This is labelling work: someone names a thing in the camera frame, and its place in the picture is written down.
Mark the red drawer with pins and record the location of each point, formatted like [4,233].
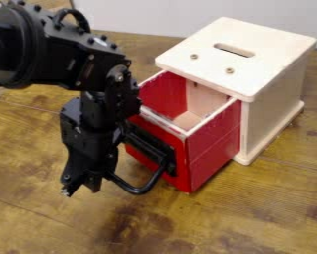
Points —
[193,119]

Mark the black metal drawer handle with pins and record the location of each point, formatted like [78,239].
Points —
[153,149]

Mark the white wooden box cabinet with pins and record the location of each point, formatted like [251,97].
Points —
[253,63]

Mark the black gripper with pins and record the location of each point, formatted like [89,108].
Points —
[89,136]

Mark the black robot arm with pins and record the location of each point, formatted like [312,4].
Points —
[48,48]

